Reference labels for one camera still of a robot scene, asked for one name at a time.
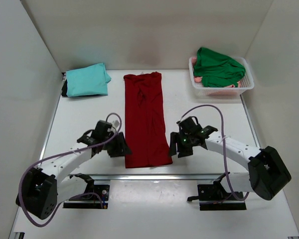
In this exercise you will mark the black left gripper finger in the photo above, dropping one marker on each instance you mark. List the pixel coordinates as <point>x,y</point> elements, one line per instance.
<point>116,153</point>
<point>125,150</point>

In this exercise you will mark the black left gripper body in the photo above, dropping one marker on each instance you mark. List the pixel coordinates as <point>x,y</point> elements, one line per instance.
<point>113,143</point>

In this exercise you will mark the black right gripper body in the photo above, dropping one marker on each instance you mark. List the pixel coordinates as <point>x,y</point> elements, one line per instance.
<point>184,144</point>

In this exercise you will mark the red t shirt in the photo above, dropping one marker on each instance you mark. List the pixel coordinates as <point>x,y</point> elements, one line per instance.
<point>144,121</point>

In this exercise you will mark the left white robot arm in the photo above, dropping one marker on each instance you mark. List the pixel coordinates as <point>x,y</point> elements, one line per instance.
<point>45,187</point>

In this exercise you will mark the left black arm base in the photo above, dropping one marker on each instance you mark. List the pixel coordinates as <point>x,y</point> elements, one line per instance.
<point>95,195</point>

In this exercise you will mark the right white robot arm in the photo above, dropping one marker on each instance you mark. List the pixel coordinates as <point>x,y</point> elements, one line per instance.
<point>266,174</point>

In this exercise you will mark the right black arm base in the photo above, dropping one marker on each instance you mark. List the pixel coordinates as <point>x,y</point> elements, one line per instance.
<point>213,197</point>

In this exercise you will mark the teal folded t shirt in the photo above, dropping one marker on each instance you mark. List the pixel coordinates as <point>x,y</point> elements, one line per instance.
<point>88,81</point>

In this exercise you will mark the black folded t shirt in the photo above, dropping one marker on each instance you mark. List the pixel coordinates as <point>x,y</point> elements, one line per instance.
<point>65,88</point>

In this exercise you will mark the green t shirt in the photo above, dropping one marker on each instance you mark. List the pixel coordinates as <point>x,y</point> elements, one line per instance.
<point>216,69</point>

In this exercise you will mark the white plastic basket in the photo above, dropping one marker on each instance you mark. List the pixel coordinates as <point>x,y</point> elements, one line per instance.
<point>246,83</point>

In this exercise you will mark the silver aluminium table rail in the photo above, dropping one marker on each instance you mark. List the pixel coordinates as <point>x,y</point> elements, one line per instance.
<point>153,177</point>

